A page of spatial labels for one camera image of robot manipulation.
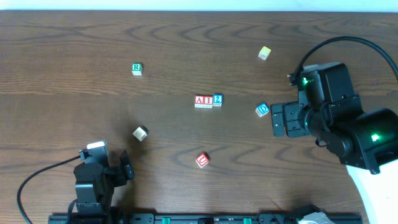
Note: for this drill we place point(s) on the green letter R block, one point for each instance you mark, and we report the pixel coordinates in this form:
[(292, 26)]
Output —
[(137, 69)]

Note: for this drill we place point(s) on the blue letter D block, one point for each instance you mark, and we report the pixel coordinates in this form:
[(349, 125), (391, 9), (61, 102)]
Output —
[(262, 110)]

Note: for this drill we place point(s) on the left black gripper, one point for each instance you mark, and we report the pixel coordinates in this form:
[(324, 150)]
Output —
[(126, 168)]

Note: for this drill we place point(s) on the red letter A block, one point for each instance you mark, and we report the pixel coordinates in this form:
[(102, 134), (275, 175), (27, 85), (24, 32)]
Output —
[(199, 101)]

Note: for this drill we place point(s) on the red letter U block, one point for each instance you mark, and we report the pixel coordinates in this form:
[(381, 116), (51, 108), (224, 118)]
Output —
[(202, 160)]

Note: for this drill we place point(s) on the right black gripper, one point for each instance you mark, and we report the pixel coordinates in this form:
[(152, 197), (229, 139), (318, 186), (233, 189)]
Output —
[(278, 119)]

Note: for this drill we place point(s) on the white block green B side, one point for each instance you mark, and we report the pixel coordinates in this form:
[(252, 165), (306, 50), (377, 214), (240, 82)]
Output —
[(140, 133)]

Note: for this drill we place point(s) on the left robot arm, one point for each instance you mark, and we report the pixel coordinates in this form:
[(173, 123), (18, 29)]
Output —
[(95, 184)]

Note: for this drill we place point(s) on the red letter I block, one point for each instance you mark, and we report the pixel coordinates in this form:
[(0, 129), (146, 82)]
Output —
[(207, 101)]

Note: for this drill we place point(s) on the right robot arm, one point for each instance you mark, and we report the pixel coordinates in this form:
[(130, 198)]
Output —
[(365, 142)]

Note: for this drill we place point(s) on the yellow wooden block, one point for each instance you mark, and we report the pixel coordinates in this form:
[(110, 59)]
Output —
[(264, 53)]

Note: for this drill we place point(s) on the blue number 2 block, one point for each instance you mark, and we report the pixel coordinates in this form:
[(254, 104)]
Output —
[(217, 100)]

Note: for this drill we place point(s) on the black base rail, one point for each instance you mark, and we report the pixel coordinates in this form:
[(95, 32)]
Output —
[(148, 218)]

